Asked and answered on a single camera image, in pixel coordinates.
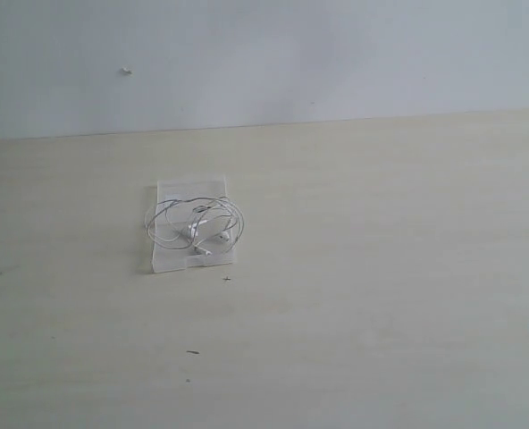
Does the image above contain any white earphone cable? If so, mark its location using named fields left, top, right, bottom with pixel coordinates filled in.
left=143, top=195, right=246, bottom=257

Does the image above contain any clear plastic storage box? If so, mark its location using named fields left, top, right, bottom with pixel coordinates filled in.
left=144, top=175, right=245, bottom=273

